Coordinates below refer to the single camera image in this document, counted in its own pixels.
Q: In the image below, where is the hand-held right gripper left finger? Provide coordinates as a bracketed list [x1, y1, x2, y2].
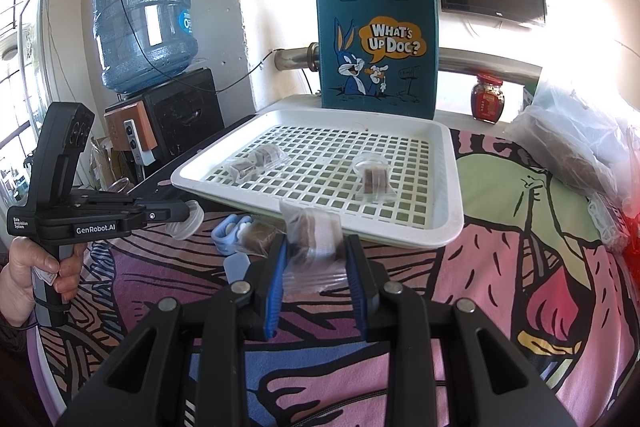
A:
[57, 234, 291, 427]

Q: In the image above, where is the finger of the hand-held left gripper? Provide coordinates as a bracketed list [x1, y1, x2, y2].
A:
[74, 189, 195, 210]
[130, 205, 198, 231]

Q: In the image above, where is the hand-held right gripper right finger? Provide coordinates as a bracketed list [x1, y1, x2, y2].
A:
[342, 234, 581, 427]

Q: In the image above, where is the white perforated plastic tray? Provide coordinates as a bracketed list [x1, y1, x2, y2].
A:
[171, 108, 466, 249]

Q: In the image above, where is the blue plastic clip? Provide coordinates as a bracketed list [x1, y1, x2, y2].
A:
[223, 254, 253, 283]
[211, 214, 253, 255]

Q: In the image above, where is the person's left hand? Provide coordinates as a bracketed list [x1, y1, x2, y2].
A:
[0, 236, 87, 324]

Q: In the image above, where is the brown cardboard box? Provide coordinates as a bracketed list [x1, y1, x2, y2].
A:
[90, 134, 123, 188]

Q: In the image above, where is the brown wooden box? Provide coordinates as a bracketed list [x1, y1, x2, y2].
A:
[105, 101, 151, 152]

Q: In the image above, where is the white power strip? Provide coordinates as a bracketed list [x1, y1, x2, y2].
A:
[122, 119, 153, 166]

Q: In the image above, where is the light green plastic tray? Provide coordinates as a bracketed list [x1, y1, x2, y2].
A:
[200, 127, 453, 251]

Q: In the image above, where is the black water dispenser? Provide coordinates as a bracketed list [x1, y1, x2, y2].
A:
[105, 67, 226, 180]

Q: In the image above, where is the window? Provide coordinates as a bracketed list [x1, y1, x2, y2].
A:
[0, 0, 56, 188]

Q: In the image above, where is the blue water jug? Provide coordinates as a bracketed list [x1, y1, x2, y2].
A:
[90, 0, 198, 95]

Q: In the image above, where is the red sauce jar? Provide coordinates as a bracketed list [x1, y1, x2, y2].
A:
[470, 73, 505, 124]

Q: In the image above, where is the clear plastic packaging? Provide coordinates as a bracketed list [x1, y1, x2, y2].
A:
[587, 194, 623, 250]

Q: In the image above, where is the clear plastic bag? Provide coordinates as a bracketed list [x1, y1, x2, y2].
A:
[505, 72, 636, 208]

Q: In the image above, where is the red plastic bag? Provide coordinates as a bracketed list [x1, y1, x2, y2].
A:
[607, 207, 640, 258]

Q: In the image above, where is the teal cartoon tote bag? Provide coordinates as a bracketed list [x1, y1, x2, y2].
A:
[316, 0, 441, 122]

